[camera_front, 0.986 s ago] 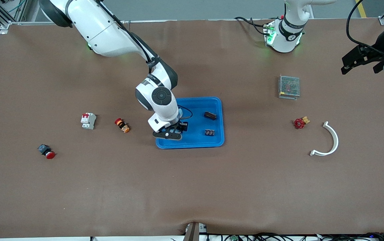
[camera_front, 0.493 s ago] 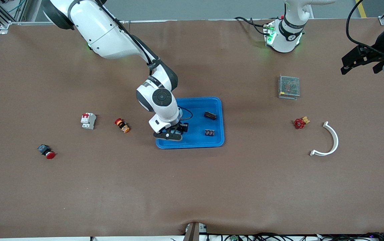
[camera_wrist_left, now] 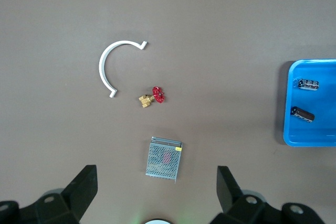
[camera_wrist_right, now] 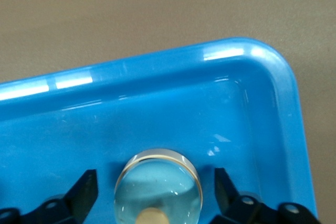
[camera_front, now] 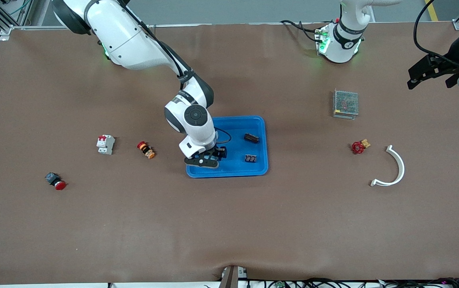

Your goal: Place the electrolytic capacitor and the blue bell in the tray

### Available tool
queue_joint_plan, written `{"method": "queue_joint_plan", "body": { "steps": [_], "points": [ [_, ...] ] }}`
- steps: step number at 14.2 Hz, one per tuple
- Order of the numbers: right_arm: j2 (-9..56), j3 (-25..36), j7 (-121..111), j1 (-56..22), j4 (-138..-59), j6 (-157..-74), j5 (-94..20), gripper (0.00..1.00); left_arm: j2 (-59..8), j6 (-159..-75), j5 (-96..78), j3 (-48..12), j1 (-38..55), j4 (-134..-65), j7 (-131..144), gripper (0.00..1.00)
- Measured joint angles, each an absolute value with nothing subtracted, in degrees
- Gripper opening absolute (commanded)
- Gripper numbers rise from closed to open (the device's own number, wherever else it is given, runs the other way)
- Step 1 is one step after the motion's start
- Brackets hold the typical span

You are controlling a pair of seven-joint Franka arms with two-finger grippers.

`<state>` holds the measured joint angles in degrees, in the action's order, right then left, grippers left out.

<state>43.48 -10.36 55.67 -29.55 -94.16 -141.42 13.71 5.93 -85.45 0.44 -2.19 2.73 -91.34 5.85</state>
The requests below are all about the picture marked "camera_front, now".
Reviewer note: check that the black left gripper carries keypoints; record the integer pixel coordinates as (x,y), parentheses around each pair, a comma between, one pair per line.
(452,60)

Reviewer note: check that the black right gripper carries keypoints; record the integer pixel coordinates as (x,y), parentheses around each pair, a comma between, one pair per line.
(217,151)

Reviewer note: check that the small dark terminal block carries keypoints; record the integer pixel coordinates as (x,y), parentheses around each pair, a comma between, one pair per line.
(250,159)

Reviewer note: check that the dark brown rectangular component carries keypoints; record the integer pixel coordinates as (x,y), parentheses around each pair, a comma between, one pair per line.
(251,138)

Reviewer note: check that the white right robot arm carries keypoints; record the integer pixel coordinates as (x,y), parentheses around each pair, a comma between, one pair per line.
(125,40)

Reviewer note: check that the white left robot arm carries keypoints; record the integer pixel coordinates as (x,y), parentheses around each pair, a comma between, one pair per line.
(345,40)

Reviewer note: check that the blue plastic tray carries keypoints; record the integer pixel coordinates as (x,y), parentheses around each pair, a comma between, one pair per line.
(245,172)

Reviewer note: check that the orange red emergency stop button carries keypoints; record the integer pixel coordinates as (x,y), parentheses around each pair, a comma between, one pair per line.
(146,150)

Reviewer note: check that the metal mesh power supply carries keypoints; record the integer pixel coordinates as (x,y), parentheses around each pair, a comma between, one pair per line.
(345,104)

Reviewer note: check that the white curved plastic piece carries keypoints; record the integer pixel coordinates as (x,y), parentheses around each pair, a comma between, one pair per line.
(402,168)

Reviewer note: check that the red valve handwheel brass fitting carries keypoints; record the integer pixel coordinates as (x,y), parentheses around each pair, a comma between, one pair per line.
(358,148)

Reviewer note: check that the red mushroom push button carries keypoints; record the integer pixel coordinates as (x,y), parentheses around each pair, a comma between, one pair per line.
(55,182)

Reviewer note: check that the white circuit breaker red switch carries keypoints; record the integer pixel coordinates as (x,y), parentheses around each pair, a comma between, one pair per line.
(105,144)

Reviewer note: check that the grey metal table bracket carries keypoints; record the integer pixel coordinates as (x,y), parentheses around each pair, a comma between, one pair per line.
(231,278)

